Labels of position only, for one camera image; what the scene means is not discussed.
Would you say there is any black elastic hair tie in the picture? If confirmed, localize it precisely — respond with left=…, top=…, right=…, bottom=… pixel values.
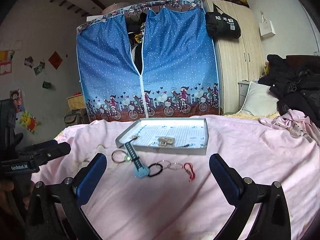
left=147, top=162, right=164, bottom=178

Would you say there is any beige metal hair clip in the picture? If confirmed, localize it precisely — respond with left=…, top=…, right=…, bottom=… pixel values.
left=157, top=137, right=175, bottom=147

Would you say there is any pink crumpled blanket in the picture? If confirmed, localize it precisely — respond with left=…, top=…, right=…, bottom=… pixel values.
left=258, top=109, right=319, bottom=146

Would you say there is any brown hair tie green bead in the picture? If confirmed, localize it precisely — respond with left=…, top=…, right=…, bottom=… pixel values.
left=111, top=149, right=131, bottom=164

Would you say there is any blue fabric wardrobe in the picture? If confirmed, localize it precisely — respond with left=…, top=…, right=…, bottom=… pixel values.
left=76, top=0, right=220, bottom=121

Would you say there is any yellow cartoon wall sticker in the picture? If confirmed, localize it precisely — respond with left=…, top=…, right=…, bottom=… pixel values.
left=18, top=111, right=41, bottom=134

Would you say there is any silver hoop ring right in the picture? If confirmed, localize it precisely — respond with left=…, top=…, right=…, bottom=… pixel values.
left=167, top=162, right=185, bottom=171

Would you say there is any person's left hand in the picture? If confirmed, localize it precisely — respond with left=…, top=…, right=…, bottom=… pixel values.
left=0, top=180, right=33, bottom=214

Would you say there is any grey bedside drawer cabinet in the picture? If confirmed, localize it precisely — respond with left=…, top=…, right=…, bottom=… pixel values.
left=238, top=80, right=249, bottom=110

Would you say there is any white paper gift bag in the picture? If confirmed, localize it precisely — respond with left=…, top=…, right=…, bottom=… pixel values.
left=259, top=11, right=276, bottom=38

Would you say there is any black tote bag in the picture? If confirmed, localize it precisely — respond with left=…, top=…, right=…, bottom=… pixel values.
left=205, top=3, right=241, bottom=39

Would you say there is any yellow storage basket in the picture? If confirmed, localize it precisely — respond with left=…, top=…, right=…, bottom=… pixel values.
left=67, top=93, right=86, bottom=111

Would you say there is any pile of black clothes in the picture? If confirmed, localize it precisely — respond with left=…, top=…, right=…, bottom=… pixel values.
left=258, top=54, right=319, bottom=127

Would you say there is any red string bracelet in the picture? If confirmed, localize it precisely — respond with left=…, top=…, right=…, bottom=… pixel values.
left=183, top=162, right=196, bottom=182

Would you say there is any white pillow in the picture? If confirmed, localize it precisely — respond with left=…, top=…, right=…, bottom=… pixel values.
left=239, top=81, right=278, bottom=116

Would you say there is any grey shallow tray box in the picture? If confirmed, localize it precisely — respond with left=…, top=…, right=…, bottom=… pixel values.
left=116, top=118, right=209, bottom=155

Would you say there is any anime character wall poster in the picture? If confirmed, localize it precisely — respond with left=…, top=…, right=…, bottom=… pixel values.
left=10, top=89, right=25, bottom=113

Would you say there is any green hanging wall pouch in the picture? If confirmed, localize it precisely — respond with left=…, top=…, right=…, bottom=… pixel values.
left=42, top=81, right=52, bottom=89

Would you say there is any red diamond wall paper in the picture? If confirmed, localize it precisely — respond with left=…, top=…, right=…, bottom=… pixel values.
left=48, top=51, right=63, bottom=70

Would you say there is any beaded hair stick pin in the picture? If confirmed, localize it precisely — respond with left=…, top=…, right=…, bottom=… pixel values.
left=119, top=135, right=139, bottom=148

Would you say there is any light wooden wardrobe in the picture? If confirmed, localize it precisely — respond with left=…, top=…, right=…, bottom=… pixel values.
left=203, top=0, right=264, bottom=113

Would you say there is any teal blue smartwatch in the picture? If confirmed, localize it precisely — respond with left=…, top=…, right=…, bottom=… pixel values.
left=124, top=142, right=150, bottom=178

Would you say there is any pink floral bed sheet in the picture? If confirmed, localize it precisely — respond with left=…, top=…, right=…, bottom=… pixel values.
left=31, top=114, right=320, bottom=240

